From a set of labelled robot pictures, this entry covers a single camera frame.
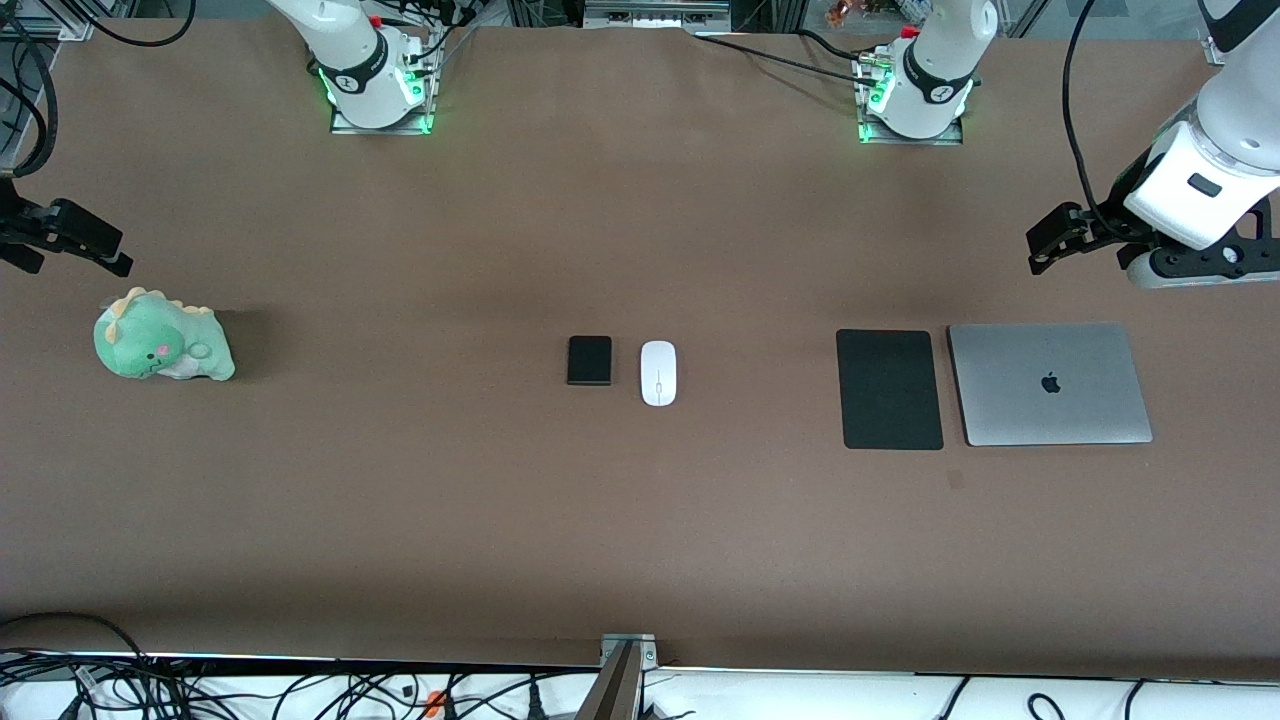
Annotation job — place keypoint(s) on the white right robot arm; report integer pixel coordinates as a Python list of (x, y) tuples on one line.
[(350, 60)]

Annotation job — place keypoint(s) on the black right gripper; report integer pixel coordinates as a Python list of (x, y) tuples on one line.
[(22, 224)]

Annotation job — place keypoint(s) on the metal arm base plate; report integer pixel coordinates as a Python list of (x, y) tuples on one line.
[(955, 137), (345, 127)]

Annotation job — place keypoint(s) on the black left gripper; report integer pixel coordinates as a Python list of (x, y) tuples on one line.
[(1110, 226)]

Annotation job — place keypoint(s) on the silver laptop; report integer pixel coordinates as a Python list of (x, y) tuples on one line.
[(1040, 410)]

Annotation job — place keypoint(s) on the black mouse pad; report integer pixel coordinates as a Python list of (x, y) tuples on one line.
[(890, 390)]

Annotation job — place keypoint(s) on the metal table bracket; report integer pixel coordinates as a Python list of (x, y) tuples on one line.
[(620, 690)]

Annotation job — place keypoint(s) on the white computer mouse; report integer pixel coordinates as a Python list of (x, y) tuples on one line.
[(658, 375)]

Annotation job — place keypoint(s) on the aluminium frame profile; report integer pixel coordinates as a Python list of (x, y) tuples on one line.
[(40, 25), (1215, 50)]

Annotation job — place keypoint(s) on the black phone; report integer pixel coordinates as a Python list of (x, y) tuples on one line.
[(589, 360)]

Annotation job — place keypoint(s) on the grey equipment box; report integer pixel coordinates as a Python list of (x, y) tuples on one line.
[(655, 15)]

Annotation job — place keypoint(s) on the green dinosaur plush toy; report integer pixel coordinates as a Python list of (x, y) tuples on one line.
[(160, 340)]

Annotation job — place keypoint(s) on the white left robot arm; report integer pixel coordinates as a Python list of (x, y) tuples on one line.
[(935, 60)]

